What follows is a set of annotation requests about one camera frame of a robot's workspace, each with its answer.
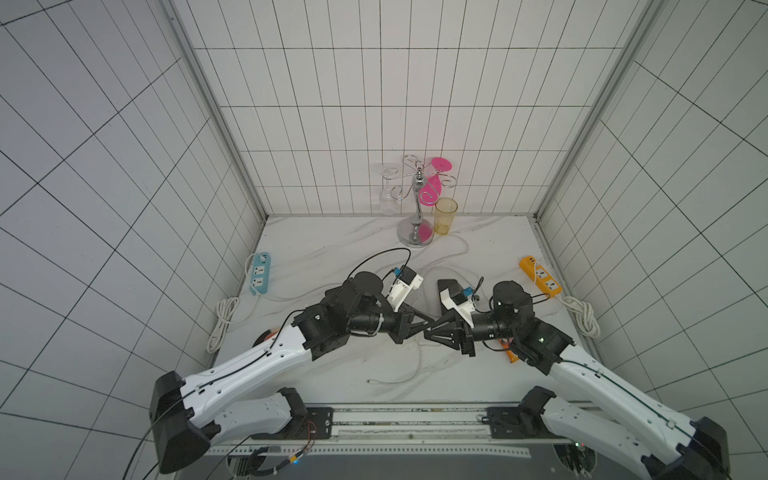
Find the white orange-strip power cord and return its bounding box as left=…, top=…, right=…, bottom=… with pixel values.
left=557, top=293, right=601, bottom=340

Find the colourful candy bag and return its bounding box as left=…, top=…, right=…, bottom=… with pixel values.
left=499, top=340, right=519, bottom=363

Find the white blue-strip power cord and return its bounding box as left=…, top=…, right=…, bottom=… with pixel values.
left=206, top=251, right=265, bottom=354

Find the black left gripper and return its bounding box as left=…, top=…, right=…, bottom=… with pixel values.
left=350, top=301, right=433, bottom=345

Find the pink wine glass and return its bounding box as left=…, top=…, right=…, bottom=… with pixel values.
left=418, top=157, right=455, bottom=207

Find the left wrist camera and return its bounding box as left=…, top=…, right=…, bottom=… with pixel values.
left=387, top=266, right=423, bottom=313

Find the silver glass holder stand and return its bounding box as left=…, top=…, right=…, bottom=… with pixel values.
left=394, top=154, right=434, bottom=248

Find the yellow drinking glass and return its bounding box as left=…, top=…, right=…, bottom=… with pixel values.
left=433, top=197, right=458, bottom=235

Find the metal base rail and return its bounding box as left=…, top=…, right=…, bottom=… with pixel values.
left=207, top=402, right=585, bottom=459

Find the phone pink case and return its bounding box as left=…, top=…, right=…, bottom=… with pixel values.
left=437, top=279, right=464, bottom=300

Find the orange power strip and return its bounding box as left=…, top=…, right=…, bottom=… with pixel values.
left=519, top=256, right=563, bottom=297

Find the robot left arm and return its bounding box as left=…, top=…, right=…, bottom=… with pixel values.
left=149, top=267, right=439, bottom=474

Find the white charging cable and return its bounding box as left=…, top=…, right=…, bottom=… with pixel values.
left=368, top=233, right=529, bottom=385

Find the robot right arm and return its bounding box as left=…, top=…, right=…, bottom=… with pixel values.
left=424, top=279, right=731, bottom=479

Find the blue power strip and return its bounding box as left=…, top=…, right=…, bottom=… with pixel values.
left=248, top=252, right=271, bottom=295

